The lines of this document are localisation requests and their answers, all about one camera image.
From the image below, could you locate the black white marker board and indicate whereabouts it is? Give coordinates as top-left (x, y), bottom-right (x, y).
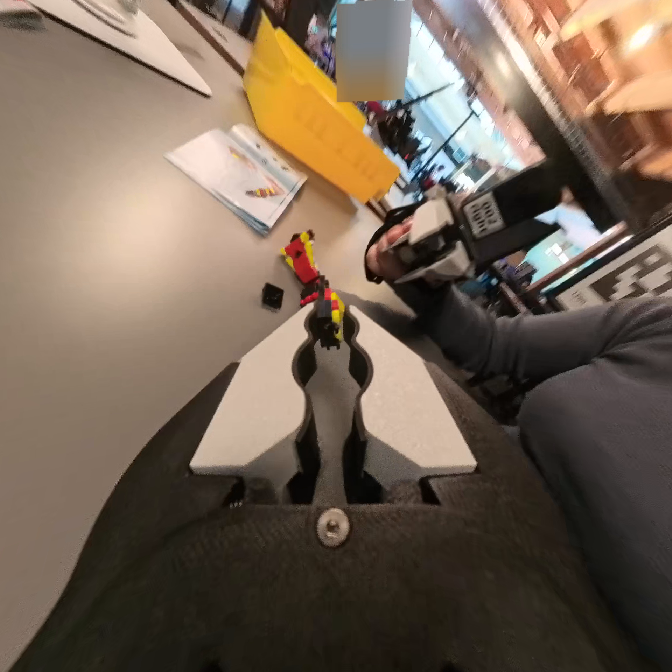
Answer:
top-left (546, 218), bottom-right (672, 313)

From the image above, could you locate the black red yellow lego model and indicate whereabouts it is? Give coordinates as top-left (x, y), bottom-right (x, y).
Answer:
top-left (280, 229), bottom-right (348, 351)

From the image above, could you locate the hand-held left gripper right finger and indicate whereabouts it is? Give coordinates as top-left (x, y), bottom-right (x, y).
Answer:
top-left (342, 306), bottom-right (478, 504)

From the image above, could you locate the wooden board on white stand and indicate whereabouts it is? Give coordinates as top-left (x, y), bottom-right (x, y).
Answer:
top-left (0, 0), bottom-right (213, 99)

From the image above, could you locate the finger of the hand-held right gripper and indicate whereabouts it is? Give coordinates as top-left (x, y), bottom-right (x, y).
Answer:
top-left (408, 201), bottom-right (459, 249)
top-left (394, 244), bottom-right (477, 287)

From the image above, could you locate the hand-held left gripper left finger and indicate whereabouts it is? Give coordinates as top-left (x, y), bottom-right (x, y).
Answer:
top-left (189, 306), bottom-right (321, 504)

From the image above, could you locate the person's right forearm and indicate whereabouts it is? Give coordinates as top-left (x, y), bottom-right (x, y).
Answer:
top-left (394, 278), bottom-right (672, 386)

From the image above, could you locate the wooden shelf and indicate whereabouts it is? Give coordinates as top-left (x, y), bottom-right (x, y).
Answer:
top-left (556, 0), bottom-right (672, 179)

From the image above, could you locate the open instruction booklet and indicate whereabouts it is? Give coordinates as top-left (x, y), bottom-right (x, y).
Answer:
top-left (164, 123), bottom-right (309, 237)

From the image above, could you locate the yellow plastic bin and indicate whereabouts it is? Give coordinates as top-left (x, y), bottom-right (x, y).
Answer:
top-left (243, 10), bottom-right (402, 205)

